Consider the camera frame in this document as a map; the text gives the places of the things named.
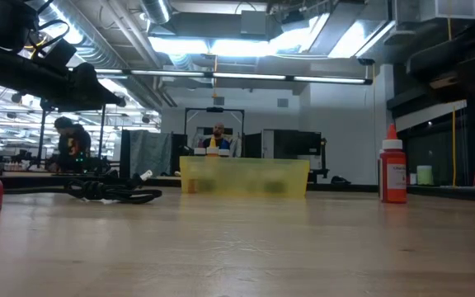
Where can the silver air duct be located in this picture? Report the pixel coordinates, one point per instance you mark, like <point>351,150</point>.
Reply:
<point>155,10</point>

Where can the black station frame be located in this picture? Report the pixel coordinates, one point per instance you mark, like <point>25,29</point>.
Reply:
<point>214,109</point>

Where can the person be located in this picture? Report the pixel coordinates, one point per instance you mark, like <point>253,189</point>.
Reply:
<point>219,132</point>
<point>72,142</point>

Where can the large yellow food coloring bottle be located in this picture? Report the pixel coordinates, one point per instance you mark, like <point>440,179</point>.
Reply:
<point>213,152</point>

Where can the fluorescent light strip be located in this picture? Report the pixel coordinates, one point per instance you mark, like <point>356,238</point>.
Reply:
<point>250,76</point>

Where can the large orange food coloring bottle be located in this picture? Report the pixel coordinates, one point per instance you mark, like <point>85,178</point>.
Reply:
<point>391,173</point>

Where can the black monitor on stand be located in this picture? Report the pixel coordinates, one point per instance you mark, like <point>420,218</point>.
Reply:
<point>299,142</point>

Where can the large purple food coloring bottle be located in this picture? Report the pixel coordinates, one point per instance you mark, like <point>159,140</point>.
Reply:
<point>199,152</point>

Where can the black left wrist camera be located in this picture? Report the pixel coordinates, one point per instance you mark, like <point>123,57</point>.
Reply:
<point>58,53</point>

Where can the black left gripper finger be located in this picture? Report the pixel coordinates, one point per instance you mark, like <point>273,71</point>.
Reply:
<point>109,99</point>

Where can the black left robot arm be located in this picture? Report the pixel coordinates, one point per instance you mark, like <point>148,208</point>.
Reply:
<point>15,74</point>

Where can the pale green small container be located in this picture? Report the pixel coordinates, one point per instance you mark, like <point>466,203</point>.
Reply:
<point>425,175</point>

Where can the black aluminium table frame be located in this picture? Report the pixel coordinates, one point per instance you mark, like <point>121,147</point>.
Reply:
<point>448,193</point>

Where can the yellow translucent plastic bin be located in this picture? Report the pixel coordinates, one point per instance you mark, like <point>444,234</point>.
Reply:
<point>237,173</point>

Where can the black tripod stand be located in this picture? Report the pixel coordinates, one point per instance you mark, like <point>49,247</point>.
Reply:
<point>41,136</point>

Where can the small black object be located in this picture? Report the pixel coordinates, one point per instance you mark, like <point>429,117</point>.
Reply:
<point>340,180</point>

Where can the large blue food coloring bottle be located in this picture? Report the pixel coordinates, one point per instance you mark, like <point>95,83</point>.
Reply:
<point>224,152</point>

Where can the grey cloth-covered partition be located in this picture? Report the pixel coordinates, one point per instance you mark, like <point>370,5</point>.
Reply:
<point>149,150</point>

